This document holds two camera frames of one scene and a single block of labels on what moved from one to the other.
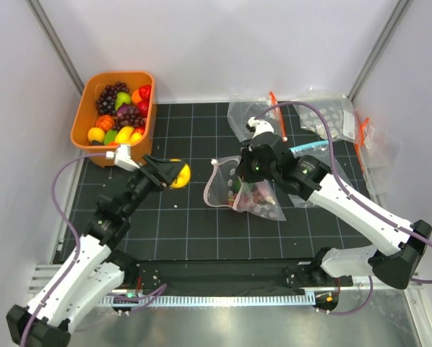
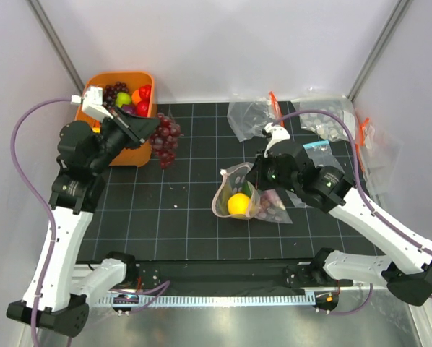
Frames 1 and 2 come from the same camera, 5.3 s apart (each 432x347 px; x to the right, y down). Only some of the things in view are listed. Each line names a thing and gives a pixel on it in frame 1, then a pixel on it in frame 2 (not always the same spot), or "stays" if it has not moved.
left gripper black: (160, 174) -> (139, 127)
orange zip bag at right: (378, 154) stays
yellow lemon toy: (183, 178) -> (238, 204)
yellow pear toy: (121, 97) stays
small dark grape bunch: (105, 103) stays
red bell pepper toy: (145, 92) stays
